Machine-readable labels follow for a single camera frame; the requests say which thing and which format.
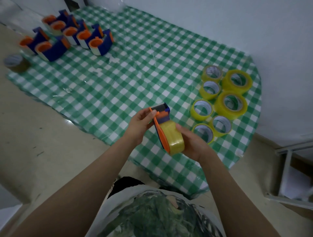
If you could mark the person's left thumb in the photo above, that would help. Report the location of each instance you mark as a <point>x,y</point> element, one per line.
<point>149,125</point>

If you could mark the yellow adhesive tape roll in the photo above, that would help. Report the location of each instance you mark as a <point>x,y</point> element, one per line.
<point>174,140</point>

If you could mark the white metal frame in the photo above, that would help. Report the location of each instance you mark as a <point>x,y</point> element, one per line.
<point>285,171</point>

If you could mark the white shirt with green print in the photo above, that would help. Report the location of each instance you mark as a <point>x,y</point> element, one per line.
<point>156,214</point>

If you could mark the cluster of blue tape dispensers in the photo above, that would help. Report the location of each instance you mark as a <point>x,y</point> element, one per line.
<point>55,48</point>

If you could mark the blue orange tape dispenser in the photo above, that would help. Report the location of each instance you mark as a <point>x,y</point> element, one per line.
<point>161,114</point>

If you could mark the green checked tablecloth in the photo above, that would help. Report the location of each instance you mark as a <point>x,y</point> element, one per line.
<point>137,66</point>

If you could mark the black shorts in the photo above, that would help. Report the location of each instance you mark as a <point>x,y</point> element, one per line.
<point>124,185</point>

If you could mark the cluster of yellow tape rolls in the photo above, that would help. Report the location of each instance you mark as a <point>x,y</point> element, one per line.
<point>231,108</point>

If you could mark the brown tape roll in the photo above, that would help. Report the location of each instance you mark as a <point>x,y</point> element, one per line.
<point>16,64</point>

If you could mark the person's right forearm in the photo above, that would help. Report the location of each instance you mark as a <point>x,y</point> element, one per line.
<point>232,195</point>

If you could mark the person's right thumb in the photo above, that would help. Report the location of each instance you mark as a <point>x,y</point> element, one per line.
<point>182,131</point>

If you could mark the person's right hand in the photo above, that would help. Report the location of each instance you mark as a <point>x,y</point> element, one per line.
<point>195,146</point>

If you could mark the person's left forearm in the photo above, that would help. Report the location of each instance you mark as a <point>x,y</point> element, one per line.
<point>80,193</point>

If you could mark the person's left hand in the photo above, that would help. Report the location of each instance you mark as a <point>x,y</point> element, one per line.
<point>137,127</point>

